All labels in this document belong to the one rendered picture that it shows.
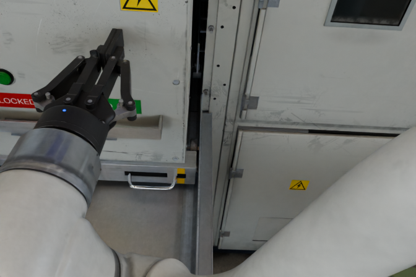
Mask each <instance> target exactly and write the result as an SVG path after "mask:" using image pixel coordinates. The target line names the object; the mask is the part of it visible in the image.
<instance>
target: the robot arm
mask: <svg viewBox="0 0 416 277"><path fill-rule="evenodd" d="M124 57H125V55H124V39H123V30H122V29H116V28H112V30H111V32H110V34H109V36H108V38H107V39H106V42H105V44H104V45H99V46H98V48H97V49H93V50H91V51H90V57H89V58H85V57H84V56H78V57H76V58H75V59H74V60H73V61H72V62H71V63H70V64H69V65H68V66H67V67H65V68H64V69H63V70H62V71H61V72H60V73H59V74H58V75H57V76H56V77H55V78H54V79H53V80H52V81H51V82H50V83H49V84H48V85H47V86H45V87H43V88H41V89H39V90H37V91H36V92H34V93H32V94H31V97H32V100H33V103H34V105H35V109H36V111H37V112H39V113H42V112H43V114H42V115H41V117H40V118H39V120H38V122H37V123H36V125H35V127H34V128H33V130H30V131H28V132H26V133H24V134H23V135H22V136H21V137H20V138H19V139H18V141H17V142H16V144H15V145H14V147H13V149H12V150H11V152H10V153H9V155H8V157H7V158H6V160H5V162H4V163H3V165H2V166H1V167H0V277H388V276H391V275H394V274H396V273H398V272H400V271H403V270H405V269H408V268H410V267H412V266H414V265H416V125H415V126H413V127H411V128H410V129H408V130H407V131H405V132H403V133H401V134H400V135H398V136H397V137H395V138H394V139H392V140H391V141H389V142H388V143H386V144H384V145H383V146H382V147H380V148H379V149H377V150H376V151H374V152H373V153H372V154H370V155H369V156H367V157H366V158H365V159H364V160H362V161H361V162H359V163H358V164H357V165H356V166H354V167H353V168H352V169H351V170H349V171H348V172H347V173H345V174H344V175H343V176H342V177H341V178H340V179H339V180H337V181H336V182H335V183H333V185H331V186H330V187H329V188H328V189H327V190H325V191H324V192H323V193H322V194H321V195H320V196H319V197H318V198H316V199H315V200H314V201H313V202H312V203H310V204H309V205H308V206H307V207H306V208H305V209H304V210H303V211H301V212H300V213H299V214H298V215H296V217H294V219H292V220H291V221H290V222H289V223H288V224H286V225H285V226H284V227H283V228H282V229H281V230H280V231H279V232H277V233H276V234H275V235H274V236H273V237H271V238H270V239H269V240H268V241H267V242H266V243H265V244H264V245H262V246H261V247H260V248H259V249H258V250H257V251H255V253H253V254H252V255H251V256H250V257H248V258H247V259H246V260H245V261H244V262H243V263H241V264H240V265H238V266H236V267H235V268H233V269H231V270H228V271H226V272H223V273H219V274H214V275H194V274H191V273H190V272H189V270H188V269H187V267H186V266H185V265H184V264H183V263H182V262H180V261H179V260H177V259H174V258H159V257H152V256H148V255H141V254H136V253H133V252H128V253H127V254H121V253H119V252H117V251H115V250H113V249H112V248H110V247H109V246H107V245H106V244H105V243H104V242H103V241H102V239H101V238H100V236H99V235H98V234H97V232H96V231H95V230H94V228H93V226H92V224H91V223H90V222H89V221H88V220H87V219H85V215H86V212H87V210H88V208H89V206H90V203H91V201H92V195H93V192H94V190H95V186H96V184H97V181H98V178H99V176H100V173H101V170H102V169H101V162H100V154H101V152H102V149H103V146H104V144H105V141H106V138H107V135H108V132H109V131H110V130H111V129H112V128H113V127H114V126H115V125H116V121H118V120H120V119H124V118H127V119H128V120H129V121H135V120H136V119H137V113H136V103H135V101H134V100H133V98H132V96H131V68H130V62H129V61H128V60H123V59H124ZM77 69H78V70H77ZM101 71H103V72H102V74H101V76H100V78H99V80H98V82H97V84H95V83H96V81H97V79H98V77H99V75H100V72H101ZM120 75H121V85H120V94H121V99H120V100H119V103H118V104H117V108H116V109H115V110H113V108H112V107H111V105H110V104H109V102H108V99H109V96H110V94H111V91H112V89H113V87H114V85H115V82H116V79H117V78H118V76H120Z"/></svg>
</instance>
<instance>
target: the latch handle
mask: <svg viewBox="0 0 416 277"><path fill-rule="evenodd" d="M131 176H132V173H130V172H129V173H128V186H130V188H133V189H145V190H171V189H172V188H174V186H175V184H176V180H177V177H178V175H177V176H176V175H175V176H174V178H173V182H172V184H171V186H169V187H160V186H144V185H133V184H132V182H131Z"/></svg>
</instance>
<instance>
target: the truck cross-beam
mask: <svg viewBox="0 0 416 277"><path fill-rule="evenodd" d="M196 154H197V152H196V151H186V154H185V163H163V162H149V161H123V160H100V162H101V169H102V170H101V173H100V176H99V178H98V180H106V181H128V173H129V172H130V173H132V176H131V181H133V182H159V183H167V168H183V169H185V172H184V174H177V175H178V177H177V178H183V179H184V183H185V184H195V178H196ZM7 157H8V155H0V167H1V166H2V165H3V163H4V162H5V160H6V158H7Z"/></svg>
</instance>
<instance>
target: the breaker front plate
mask: <svg viewBox="0 0 416 277"><path fill-rule="evenodd" d="M112 28H116V29H122V30H123V39H124V55H125V57H124V59H123V60H128V61H129V62H130V68H131V96H132V98H133V100H140V101H141V111H142V114H137V119H136V120H135V121H129V120H128V119H127V118H124V119H120V120H118V121H116V126H131V127H154V128H158V125H159V120H160V115H163V129H162V137H161V140H153V139H139V138H115V137H107V138H106V141H105V144H104V146H103V149H102V152H101V154H100V160H123V161H149V162H163V163H183V158H184V116H185V94H186V52H187V29H188V0H158V12H142V11H123V10H121V2H120V0H0V69H5V70H8V71H9V72H10V73H11V74H12V75H13V76H14V81H13V83H12V84H10V85H3V84H0V93H19V94H32V93H34V92H36V91H37V90H39V89H41V88H43V87H45V86H47V85H48V84H49V83H50V82H51V81H52V80H53V79H54V78H55V77H56V76H57V75H58V74H59V73H60V72H61V71H62V70H63V69H64V68H65V67H67V66H68V65H69V64H70V63H71V62H72V61H73V60H74V59H75V58H76V57H78V56H84V57H85V58H89V57H90V51H91V50H93V49H97V48H98V46H99V45H104V44H105V42H106V39H107V38H108V36H109V34H110V32H111V30H112ZM42 114H43V112H42V113H39V112H37V111H36V109H35V108H12V107H0V120H10V121H34V122H38V120H39V118H40V117H41V115H42ZM23 134H24V133H16V132H0V155H9V153H10V152H11V150H12V149H13V147H14V145H15V144H16V142H17V141H18V139H19V138H20V137H21V136H22V135H23Z"/></svg>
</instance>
